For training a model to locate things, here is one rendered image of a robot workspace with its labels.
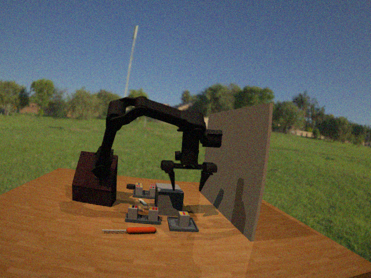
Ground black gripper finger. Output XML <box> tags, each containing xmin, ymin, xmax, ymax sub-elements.
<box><xmin>165</xmin><ymin>171</ymin><xmax>175</xmax><ymax>191</ymax></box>
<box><xmin>199</xmin><ymin>170</ymin><xmax>213</xmax><ymax>191</ymax></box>

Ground grey flat panel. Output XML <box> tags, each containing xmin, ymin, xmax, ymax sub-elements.
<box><xmin>201</xmin><ymin>103</ymin><xmax>273</xmax><ymax>242</ymax></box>

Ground orange-handled screwdriver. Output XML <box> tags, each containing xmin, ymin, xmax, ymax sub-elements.
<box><xmin>102</xmin><ymin>226</ymin><xmax>157</xmax><ymax>234</ymax></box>

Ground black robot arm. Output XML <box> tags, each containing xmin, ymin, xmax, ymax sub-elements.
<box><xmin>91</xmin><ymin>96</ymin><xmax>223</xmax><ymax>180</ymax></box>

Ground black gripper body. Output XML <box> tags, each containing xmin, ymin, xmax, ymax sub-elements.
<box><xmin>161</xmin><ymin>145</ymin><xmax>217</xmax><ymax>173</ymax></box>

